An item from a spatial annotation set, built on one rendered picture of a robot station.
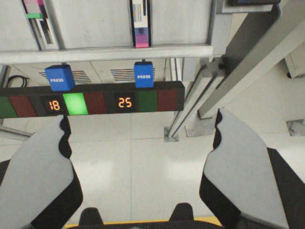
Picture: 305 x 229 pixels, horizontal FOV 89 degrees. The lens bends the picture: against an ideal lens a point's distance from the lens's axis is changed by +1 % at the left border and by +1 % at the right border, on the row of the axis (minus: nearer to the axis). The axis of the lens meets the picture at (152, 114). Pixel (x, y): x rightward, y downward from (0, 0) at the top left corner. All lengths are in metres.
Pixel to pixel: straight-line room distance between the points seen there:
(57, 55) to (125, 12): 0.09
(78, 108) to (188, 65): 0.18
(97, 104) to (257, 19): 0.24
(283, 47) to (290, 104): 0.80
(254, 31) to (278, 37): 0.22
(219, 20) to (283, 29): 0.26
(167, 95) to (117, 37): 0.10
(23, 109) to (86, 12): 0.18
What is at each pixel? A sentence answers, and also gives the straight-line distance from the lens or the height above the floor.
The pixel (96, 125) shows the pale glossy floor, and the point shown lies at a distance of 0.96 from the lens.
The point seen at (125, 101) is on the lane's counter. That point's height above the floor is 0.66.
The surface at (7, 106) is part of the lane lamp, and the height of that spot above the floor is 0.66.
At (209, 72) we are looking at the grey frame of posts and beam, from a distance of 0.30.
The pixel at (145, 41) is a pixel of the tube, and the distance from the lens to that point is 0.19.
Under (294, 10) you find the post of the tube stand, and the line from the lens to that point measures 0.45.
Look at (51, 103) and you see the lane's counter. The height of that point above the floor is 0.66.
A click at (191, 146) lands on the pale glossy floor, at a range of 0.91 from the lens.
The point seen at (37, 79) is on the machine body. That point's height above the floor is 0.17.
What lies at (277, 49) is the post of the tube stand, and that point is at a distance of 0.49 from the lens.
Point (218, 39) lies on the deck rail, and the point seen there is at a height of 0.73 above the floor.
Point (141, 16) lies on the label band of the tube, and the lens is 0.19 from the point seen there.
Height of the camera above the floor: 0.88
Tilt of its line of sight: 72 degrees down
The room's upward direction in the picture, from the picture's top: straight up
